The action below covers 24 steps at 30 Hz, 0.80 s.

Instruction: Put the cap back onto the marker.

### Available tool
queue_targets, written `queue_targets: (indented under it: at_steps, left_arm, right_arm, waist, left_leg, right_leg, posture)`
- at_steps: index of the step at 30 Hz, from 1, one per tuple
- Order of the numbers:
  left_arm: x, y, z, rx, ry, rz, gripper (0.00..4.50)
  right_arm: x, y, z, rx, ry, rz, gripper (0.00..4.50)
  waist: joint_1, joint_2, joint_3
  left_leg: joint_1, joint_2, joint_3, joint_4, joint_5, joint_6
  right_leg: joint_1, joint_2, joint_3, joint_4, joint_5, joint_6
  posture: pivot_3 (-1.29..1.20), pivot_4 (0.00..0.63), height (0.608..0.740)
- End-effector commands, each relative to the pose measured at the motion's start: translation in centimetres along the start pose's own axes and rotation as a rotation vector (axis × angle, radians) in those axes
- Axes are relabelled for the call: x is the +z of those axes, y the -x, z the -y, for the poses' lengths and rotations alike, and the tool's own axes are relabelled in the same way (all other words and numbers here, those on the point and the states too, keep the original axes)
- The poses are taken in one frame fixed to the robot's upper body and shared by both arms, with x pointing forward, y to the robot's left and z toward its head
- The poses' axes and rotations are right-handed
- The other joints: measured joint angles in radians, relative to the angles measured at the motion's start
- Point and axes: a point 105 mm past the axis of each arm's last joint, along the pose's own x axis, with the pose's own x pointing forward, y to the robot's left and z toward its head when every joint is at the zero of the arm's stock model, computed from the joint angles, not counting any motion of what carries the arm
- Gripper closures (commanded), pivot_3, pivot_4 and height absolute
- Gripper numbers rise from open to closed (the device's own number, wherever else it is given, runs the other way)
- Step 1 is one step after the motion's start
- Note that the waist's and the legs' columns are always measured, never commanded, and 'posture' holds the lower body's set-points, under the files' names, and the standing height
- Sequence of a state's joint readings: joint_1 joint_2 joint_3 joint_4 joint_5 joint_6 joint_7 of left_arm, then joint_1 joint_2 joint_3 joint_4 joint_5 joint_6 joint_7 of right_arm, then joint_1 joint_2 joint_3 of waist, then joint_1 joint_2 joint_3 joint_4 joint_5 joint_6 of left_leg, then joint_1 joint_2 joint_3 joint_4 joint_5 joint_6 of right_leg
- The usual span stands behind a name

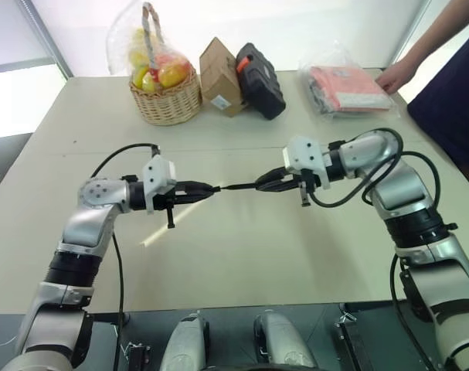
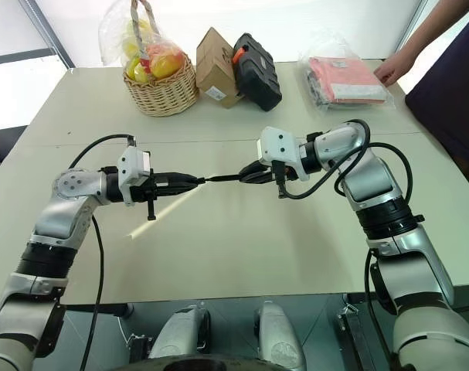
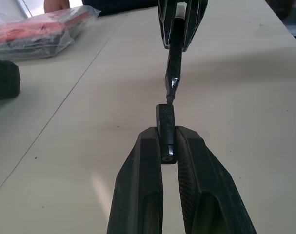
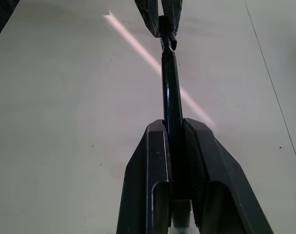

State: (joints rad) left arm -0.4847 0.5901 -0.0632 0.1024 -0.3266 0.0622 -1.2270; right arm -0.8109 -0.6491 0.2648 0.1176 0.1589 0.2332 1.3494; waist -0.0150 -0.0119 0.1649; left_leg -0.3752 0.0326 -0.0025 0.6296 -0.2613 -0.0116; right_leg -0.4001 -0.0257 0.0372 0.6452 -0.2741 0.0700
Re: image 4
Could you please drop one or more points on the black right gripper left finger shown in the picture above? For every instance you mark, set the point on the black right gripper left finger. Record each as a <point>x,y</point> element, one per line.
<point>145,175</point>

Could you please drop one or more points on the black marker pen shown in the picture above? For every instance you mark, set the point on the black marker pen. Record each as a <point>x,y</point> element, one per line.
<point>171,97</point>

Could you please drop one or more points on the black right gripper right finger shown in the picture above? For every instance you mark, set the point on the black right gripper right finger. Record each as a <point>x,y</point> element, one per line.
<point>223,185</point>

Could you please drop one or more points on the black marker cap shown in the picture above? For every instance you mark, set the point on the black marker cap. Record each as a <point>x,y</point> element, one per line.
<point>165,26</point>

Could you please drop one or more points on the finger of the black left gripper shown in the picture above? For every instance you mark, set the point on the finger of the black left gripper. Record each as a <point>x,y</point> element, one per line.
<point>175,12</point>
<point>149,17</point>

